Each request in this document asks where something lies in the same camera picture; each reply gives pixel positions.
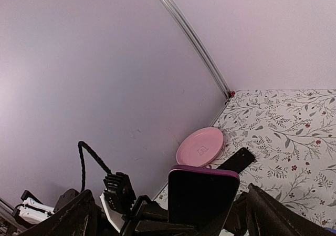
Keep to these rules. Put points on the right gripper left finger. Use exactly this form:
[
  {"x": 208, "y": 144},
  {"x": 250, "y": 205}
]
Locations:
[{"x": 78, "y": 217}]

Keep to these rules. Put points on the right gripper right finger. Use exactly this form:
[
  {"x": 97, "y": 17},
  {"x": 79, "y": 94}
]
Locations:
[{"x": 267, "y": 216}]

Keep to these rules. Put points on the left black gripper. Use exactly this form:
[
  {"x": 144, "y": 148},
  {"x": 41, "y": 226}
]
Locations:
[{"x": 147, "y": 217}]

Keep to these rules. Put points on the pink phone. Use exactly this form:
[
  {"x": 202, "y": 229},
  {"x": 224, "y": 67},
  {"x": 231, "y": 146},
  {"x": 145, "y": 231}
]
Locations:
[{"x": 197, "y": 196}]

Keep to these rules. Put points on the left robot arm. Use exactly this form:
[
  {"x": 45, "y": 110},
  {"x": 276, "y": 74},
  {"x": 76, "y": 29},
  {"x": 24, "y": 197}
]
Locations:
[{"x": 31, "y": 212}]

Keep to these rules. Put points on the black phone face down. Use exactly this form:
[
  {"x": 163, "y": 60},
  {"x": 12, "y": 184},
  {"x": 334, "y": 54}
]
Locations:
[{"x": 239, "y": 161}]

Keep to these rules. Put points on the floral table mat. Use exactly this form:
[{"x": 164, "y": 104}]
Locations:
[{"x": 291, "y": 133}]

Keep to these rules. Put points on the pink round dish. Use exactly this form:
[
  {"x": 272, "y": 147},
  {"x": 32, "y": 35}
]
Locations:
[{"x": 200, "y": 148}]

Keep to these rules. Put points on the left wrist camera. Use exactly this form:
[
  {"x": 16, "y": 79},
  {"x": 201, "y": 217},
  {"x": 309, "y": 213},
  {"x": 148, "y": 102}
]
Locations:
[{"x": 117, "y": 199}]

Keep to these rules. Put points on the left aluminium frame post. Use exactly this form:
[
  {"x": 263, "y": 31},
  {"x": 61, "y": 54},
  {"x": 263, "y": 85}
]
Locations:
[{"x": 199, "y": 47}]

